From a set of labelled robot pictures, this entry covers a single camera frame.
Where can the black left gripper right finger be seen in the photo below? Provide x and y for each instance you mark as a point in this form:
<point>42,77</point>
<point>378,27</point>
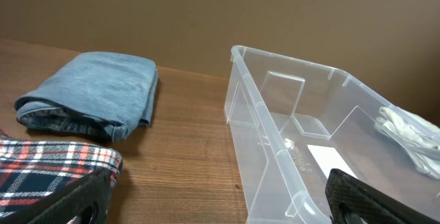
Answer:
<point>352,201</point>

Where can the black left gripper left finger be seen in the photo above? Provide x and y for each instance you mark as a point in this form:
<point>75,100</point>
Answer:
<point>86,200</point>

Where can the red plaid cloth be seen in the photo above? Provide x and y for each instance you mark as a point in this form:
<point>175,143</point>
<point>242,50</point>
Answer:
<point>32,170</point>

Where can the cream cloth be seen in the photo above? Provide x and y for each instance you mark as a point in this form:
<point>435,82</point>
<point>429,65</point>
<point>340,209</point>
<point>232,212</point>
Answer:
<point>422,150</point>

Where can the white paper label in bin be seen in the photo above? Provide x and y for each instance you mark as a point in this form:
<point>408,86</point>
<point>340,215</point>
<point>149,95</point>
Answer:
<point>329,158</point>

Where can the clear plastic storage bin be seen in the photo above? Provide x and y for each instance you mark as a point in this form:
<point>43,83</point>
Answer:
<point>277,105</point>

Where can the folded blue denim cloth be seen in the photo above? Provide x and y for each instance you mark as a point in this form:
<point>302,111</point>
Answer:
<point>99,94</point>

